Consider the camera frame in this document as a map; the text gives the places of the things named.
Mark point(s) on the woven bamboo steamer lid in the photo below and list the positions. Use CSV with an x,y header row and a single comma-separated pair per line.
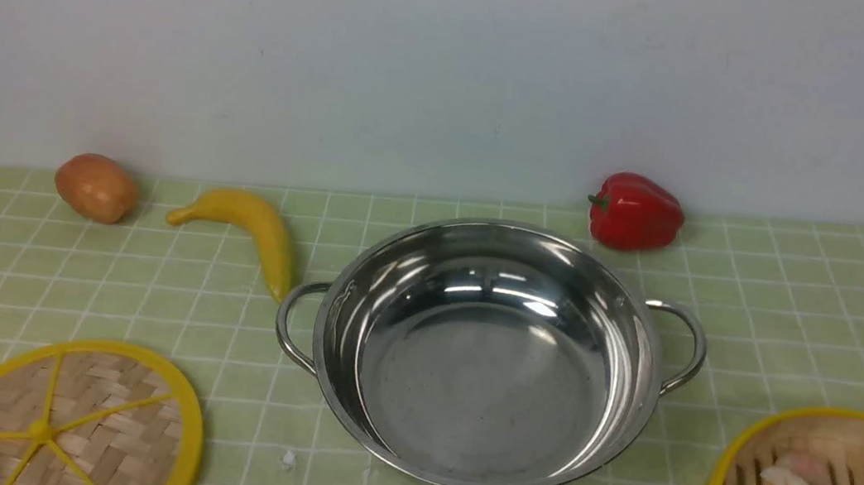
x,y
96,412

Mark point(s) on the stainless steel pot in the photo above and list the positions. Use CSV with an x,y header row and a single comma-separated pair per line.
x,y
486,352

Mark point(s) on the red bell pepper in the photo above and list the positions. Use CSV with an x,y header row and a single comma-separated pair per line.
x,y
631,213

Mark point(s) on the yellow banana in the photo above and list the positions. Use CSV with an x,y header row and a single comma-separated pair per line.
x,y
261,221

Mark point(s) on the small white crumb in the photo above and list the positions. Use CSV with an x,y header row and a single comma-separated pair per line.
x,y
288,461

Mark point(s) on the orange brown round fruit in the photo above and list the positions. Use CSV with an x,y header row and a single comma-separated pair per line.
x,y
97,188

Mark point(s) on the green checkered tablecloth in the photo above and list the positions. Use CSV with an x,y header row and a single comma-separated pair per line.
x,y
782,302

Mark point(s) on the pink dumpling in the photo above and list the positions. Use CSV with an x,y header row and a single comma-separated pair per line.
x,y
813,469

